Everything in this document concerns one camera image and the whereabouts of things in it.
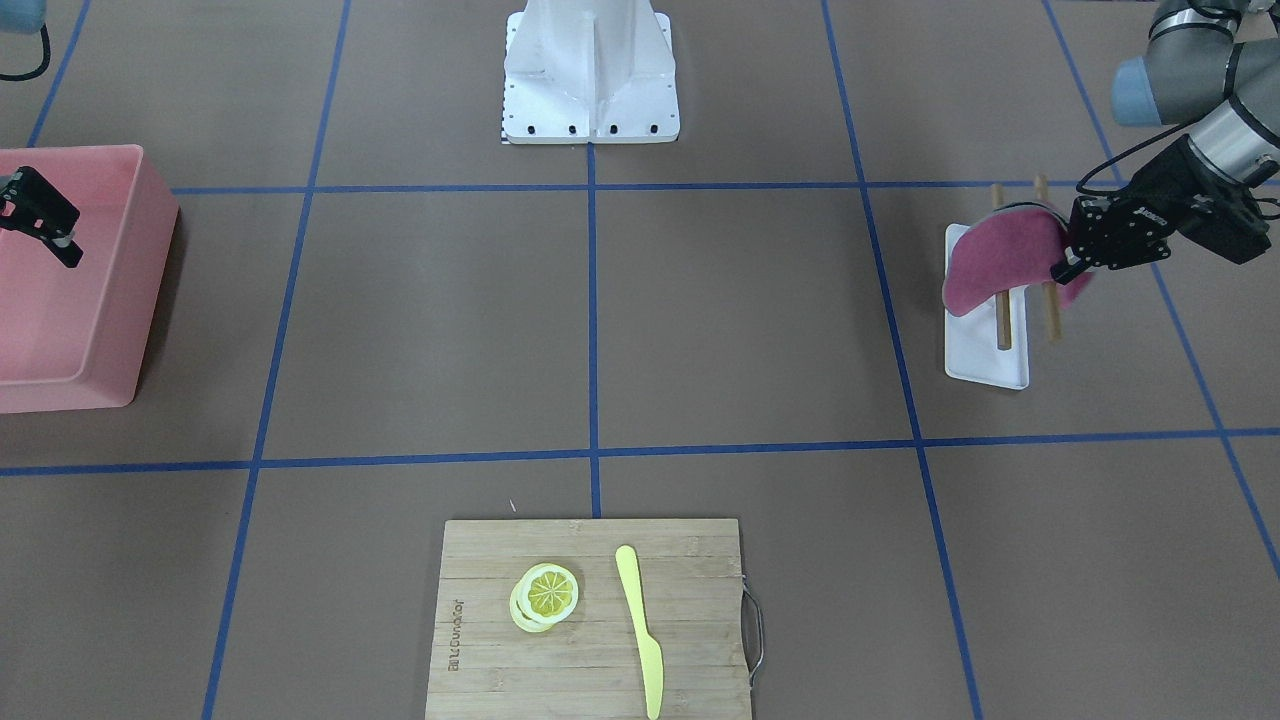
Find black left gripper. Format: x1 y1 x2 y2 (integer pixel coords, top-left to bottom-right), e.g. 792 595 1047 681
1050 135 1274 287

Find pink cleaning cloth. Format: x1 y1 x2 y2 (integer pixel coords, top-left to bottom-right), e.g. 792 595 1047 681
942 202 1068 316

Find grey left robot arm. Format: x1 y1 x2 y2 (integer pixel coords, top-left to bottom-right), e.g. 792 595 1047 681
1050 1 1279 284

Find wooden cloth rack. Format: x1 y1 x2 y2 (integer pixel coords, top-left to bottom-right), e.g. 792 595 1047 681
989 173 1064 351

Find white rectangular tray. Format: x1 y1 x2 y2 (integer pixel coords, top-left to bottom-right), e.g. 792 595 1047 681
942 228 1030 391

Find pink plastic bin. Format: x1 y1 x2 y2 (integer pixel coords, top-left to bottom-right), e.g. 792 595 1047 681
1 145 179 414

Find yellow plastic knife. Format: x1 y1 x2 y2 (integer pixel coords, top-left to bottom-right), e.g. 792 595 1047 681
614 544 666 719

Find yellow lemon slices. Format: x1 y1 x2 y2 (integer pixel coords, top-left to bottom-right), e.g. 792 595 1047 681
508 562 580 634

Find bamboo cutting board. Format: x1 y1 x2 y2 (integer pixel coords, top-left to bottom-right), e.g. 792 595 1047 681
425 519 753 719

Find black braided cable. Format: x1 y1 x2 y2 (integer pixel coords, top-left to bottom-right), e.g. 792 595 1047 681
0 20 51 79

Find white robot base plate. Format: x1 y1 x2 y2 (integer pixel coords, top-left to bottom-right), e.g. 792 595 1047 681
500 1 681 145

